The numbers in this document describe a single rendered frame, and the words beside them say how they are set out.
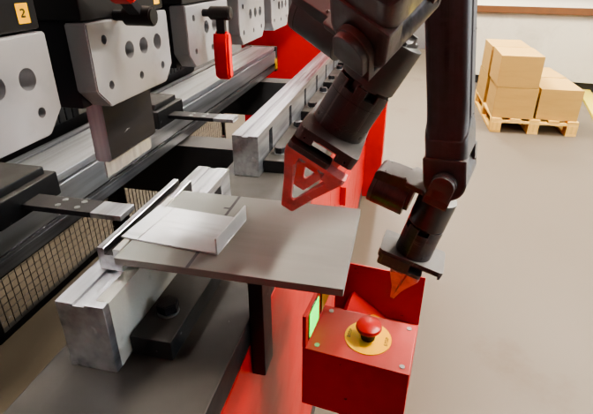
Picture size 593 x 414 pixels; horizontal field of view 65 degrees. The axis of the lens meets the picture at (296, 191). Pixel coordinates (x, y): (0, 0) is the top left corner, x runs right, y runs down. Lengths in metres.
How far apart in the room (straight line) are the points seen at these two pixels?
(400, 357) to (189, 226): 0.36
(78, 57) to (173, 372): 0.35
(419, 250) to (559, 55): 5.58
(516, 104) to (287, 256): 3.95
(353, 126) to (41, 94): 0.27
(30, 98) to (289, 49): 2.38
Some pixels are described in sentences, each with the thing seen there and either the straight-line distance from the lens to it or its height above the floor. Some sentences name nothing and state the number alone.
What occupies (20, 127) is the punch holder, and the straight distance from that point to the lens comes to 0.40.
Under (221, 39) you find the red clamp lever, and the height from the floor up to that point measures 1.21.
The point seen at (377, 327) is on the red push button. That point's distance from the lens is 0.73.
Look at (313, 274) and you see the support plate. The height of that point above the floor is 1.00.
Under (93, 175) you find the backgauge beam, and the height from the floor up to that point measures 0.95.
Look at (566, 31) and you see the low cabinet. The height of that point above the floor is 0.65.
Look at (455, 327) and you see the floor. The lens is 2.03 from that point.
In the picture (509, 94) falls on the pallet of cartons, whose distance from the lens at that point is 4.36.
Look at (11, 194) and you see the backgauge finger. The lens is 0.73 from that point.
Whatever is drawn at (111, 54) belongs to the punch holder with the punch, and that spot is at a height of 1.22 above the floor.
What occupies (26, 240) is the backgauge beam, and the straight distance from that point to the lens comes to 0.85.
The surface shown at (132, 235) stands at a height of 1.00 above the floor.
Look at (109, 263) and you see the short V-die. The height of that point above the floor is 0.98.
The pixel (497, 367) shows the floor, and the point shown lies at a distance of 1.92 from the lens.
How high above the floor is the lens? 1.30
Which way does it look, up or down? 26 degrees down
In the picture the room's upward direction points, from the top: straight up
